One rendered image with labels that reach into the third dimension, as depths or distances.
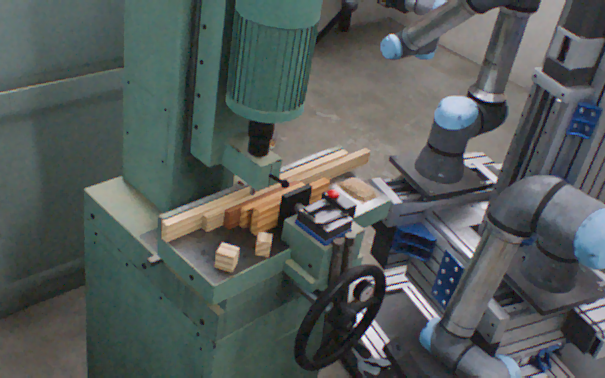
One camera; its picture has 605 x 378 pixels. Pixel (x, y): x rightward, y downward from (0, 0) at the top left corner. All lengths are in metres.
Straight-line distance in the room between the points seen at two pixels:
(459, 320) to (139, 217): 0.84
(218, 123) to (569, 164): 0.96
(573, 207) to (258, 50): 0.68
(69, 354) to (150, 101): 1.14
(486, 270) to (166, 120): 0.81
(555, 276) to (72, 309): 1.70
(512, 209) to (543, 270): 0.48
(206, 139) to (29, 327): 1.26
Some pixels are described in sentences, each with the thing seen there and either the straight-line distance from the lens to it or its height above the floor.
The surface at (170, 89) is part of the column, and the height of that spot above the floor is 1.17.
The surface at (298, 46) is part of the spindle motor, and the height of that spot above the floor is 1.37.
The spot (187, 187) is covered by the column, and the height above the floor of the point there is 0.88.
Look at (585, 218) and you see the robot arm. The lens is 1.44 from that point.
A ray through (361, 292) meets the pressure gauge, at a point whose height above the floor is 0.68.
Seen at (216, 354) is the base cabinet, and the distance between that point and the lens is 1.76.
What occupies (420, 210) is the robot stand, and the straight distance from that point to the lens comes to 2.25.
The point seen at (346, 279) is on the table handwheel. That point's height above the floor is 0.95.
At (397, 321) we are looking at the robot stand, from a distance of 2.62.
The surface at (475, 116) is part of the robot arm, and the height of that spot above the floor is 1.03.
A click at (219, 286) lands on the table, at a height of 0.89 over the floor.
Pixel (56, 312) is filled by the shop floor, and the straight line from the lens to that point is 2.81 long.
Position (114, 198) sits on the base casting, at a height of 0.80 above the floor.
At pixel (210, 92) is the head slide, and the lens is 1.67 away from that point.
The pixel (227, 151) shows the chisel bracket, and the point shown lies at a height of 1.05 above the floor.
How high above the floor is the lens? 1.97
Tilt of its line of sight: 34 degrees down
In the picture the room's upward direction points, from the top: 11 degrees clockwise
